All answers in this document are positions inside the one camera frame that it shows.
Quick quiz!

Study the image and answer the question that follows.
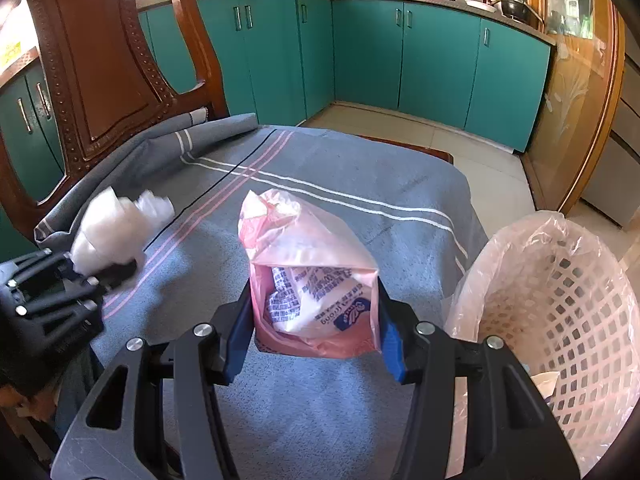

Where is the teal side cabinet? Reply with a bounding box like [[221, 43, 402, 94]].
[[0, 47, 67, 207]]

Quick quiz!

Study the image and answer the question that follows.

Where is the teal kitchen cabinet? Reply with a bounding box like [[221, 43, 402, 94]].
[[137, 0, 556, 154]]

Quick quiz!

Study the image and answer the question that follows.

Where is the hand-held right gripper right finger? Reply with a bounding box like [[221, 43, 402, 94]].
[[375, 278, 581, 480]]

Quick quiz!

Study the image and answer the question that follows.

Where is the white plastic bag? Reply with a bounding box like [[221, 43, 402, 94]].
[[70, 186, 176, 268]]

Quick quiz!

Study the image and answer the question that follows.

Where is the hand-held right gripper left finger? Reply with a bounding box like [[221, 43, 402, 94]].
[[50, 282, 257, 480]]

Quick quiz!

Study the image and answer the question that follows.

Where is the white drawer cabinet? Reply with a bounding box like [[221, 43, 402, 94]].
[[580, 57, 640, 232]]

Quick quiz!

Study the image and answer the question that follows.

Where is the carved wooden chair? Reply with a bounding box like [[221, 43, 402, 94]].
[[0, 0, 231, 242]]

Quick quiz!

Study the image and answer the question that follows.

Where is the wooden-framed glass door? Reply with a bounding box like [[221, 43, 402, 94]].
[[520, 0, 627, 222]]

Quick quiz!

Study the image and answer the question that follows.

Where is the grey-blue striped tablecloth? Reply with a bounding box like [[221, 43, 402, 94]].
[[34, 112, 489, 480]]

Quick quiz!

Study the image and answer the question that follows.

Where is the dark cooking pot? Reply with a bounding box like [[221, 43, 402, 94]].
[[499, 0, 544, 27]]

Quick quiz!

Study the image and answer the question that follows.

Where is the pink plastic bag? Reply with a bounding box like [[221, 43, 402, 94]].
[[237, 188, 382, 360]]

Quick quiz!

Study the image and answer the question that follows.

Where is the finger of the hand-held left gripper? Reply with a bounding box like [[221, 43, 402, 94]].
[[0, 250, 74, 287], [64, 261, 140, 307]]

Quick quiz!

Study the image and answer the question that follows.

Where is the white printed packet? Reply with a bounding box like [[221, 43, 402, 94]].
[[265, 265, 372, 337]]

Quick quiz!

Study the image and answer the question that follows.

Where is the white lattice plastic basket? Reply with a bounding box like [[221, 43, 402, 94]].
[[470, 230, 640, 471]]

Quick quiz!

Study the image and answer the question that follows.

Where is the white crumpled paper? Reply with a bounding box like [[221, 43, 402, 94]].
[[529, 370, 564, 402]]

